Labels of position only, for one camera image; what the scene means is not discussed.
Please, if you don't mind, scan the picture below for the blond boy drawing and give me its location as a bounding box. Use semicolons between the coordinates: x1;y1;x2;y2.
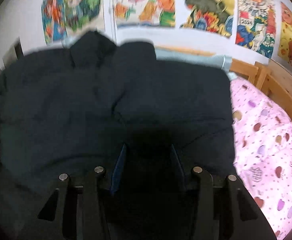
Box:
63;0;105;36

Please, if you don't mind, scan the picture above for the wooden bed frame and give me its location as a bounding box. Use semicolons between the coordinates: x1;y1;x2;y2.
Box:
156;45;292;145

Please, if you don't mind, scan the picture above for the black large jacket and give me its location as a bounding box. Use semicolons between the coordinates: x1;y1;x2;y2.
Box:
0;31;235;239

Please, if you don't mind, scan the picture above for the yellow bear drawing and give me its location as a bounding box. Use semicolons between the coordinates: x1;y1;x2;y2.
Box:
278;2;292;67

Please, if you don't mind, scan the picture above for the landscape cliff drawing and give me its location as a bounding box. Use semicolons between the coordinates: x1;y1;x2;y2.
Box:
177;0;235;38

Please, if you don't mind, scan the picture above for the anime girl swimming drawing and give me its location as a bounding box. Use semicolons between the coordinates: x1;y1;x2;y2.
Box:
41;0;67;44

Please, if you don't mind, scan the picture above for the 2024 dragon drawing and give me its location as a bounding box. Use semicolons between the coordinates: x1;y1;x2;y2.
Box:
235;0;276;59

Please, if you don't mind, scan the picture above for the pink apple-print bedsheet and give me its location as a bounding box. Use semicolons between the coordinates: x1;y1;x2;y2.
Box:
230;77;292;239

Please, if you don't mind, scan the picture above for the fruit drink drawing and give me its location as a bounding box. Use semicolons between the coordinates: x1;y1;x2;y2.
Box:
113;0;175;28

